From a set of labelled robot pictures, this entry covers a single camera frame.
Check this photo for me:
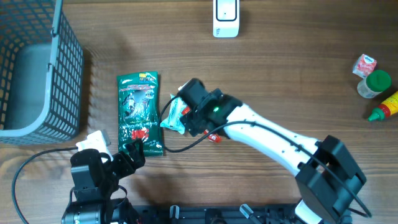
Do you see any red sauce bottle green cap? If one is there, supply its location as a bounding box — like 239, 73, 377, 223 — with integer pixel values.
368, 92, 398, 121

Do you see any green snack bag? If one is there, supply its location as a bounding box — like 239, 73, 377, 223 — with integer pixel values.
116, 71, 164, 157

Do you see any black left camera cable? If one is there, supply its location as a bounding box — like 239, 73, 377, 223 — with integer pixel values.
11, 147, 78, 224

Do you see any green-lid spice jar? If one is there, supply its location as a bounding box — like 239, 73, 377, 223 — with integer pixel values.
357, 70, 392, 99

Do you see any red Kleenex tissue pack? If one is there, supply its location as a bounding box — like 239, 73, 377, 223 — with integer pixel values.
352, 54, 377, 78

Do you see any white barcode scanner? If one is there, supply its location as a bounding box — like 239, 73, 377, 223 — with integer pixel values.
213, 0, 240, 38

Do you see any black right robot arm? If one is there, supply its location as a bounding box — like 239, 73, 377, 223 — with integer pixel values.
177, 78, 366, 223

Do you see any black camera cable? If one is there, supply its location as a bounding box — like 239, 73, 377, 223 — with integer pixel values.
11, 147, 78, 224
158, 95, 373, 218

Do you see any grey plastic mesh basket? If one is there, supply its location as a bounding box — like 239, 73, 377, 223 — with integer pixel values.
1, 0, 84, 145

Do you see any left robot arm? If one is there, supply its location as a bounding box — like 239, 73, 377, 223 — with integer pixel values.
61, 139, 146, 224

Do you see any red Nescafe coffee stick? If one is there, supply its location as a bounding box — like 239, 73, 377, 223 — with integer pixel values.
182, 106, 222, 143

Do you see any black right camera cable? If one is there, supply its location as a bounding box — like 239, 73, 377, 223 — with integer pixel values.
158, 95, 373, 218

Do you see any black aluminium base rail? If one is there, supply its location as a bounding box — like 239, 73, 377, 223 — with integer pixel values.
130, 203, 303, 224

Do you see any teal wet wipes pack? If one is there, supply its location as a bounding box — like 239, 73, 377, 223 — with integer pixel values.
160, 97, 187, 134

